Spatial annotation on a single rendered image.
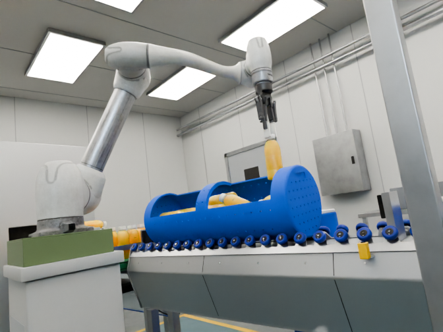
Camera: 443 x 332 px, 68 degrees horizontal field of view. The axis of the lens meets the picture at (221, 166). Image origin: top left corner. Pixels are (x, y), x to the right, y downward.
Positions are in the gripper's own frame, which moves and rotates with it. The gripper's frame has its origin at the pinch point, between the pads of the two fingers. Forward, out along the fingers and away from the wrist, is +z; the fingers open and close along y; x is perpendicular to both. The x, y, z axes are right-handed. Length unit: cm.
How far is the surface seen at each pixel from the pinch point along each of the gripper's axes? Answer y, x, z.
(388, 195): -5, -42, 32
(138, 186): 255, 478, -37
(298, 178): -1.1, -10.6, 22.0
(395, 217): -2, -42, 39
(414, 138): -35, -58, 20
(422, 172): -35, -58, 28
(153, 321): -9, 83, 84
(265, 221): -12.8, -0.3, 36.6
